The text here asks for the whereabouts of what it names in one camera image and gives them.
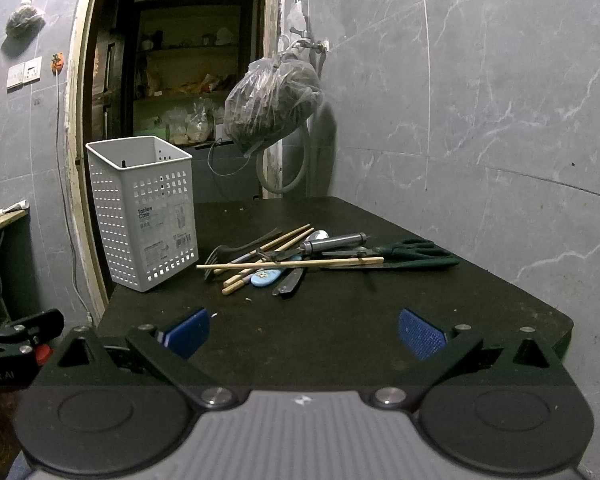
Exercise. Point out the orange wall hook ornament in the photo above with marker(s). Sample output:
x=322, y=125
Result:
x=57, y=63

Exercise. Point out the long wooden chopstick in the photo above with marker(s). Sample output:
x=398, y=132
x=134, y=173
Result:
x=320, y=263

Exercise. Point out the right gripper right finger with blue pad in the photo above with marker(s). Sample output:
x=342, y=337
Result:
x=440, y=354

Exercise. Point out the green handled knife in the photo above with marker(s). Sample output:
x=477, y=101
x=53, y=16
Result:
x=436, y=262

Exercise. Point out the steel cylindrical handle peeler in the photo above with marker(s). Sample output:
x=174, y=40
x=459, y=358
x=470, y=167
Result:
x=310, y=246

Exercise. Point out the hanging plastic bag dark contents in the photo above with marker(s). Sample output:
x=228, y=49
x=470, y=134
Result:
x=274, y=98

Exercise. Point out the small hanging mesh bag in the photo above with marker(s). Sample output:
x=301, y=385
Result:
x=25, y=21

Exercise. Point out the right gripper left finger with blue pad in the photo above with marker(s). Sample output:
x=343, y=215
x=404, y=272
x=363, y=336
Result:
x=165, y=352

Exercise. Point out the white wall switch plate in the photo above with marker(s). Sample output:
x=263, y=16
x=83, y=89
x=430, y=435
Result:
x=24, y=73

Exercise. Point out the light blue handled utensil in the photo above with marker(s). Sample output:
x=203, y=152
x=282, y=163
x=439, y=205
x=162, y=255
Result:
x=266, y=277

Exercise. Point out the black slotted spatula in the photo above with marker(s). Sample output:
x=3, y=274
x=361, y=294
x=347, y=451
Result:
x=223, y=252

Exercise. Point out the white perforated utensil basket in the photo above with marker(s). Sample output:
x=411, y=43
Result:
x=142, y=189

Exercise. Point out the wall tap fixture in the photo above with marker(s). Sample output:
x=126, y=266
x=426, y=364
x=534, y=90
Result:
x=294, y=44

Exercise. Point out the wooden counter shelf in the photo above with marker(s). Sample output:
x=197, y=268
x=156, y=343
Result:
x=11, y=217

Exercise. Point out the metal spoon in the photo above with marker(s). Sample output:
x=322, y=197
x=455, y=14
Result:
x=315, y=236

